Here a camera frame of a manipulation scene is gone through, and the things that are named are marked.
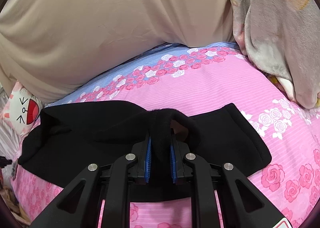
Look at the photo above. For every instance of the floral fleece blanket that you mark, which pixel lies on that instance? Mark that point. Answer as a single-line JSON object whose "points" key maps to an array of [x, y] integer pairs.
{"points": [[281, 38]]}

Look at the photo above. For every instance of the black pants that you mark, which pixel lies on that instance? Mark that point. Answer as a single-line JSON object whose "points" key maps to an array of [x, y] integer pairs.
{"points": [[72, 136]]}

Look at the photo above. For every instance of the pink rose bed sheet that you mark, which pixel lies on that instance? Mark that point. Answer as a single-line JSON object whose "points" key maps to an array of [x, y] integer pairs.
{"points": [[195, 81]]}

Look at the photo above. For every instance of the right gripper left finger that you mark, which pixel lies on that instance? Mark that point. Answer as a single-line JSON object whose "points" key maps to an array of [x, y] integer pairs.
{"points": [[99, 196]]}

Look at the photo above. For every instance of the white cat face pillow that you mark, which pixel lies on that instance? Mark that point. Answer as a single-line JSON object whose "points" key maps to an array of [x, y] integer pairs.
{"points": [[21, 110]]}

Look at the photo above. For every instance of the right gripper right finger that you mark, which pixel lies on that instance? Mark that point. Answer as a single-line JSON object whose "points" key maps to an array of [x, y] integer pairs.
{"points": [[221, 196]]}

